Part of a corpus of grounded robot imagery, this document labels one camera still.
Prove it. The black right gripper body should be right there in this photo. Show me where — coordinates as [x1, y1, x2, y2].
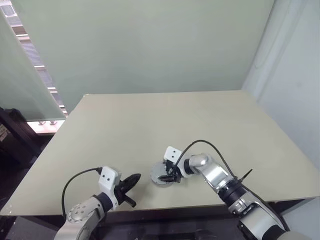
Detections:
[168, 161, 182, 184]

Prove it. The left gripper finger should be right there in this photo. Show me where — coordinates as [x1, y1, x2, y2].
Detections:
[119, 172, 142, 192]
[122, 194, 137, 209]

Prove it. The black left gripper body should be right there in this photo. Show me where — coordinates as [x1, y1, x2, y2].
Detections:
[113, 180, 131, 206]

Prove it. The small silver round tin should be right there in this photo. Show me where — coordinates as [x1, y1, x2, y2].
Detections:
[149, 160, 176, 186]

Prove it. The black zip tie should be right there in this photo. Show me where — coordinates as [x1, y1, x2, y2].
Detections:
[238, 168, 254, 184]

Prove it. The frosted glass panel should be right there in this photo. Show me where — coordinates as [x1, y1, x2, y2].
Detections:
[0, 14, 67, 122]

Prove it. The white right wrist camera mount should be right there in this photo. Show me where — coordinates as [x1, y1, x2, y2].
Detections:
[163, 145, 189, 179]

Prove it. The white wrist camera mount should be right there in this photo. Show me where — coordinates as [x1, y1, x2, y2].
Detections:
[98, 165, 122, 210]
[163, 145, 189, 179]

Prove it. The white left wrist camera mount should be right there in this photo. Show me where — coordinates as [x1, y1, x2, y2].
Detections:
[98, 165, 122, 210]

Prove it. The black table frame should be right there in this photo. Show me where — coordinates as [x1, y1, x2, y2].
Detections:
[94, 199, 301, 240]

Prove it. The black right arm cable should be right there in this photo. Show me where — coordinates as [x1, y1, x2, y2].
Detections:
[174, 139, 251, 194]

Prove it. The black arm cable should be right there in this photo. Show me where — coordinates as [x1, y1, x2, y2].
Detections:
[61, 167, 102, 217]
[174, 139, 251, 194]

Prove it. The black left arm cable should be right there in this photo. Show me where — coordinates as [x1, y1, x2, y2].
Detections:
[61, 167, 102, 217]

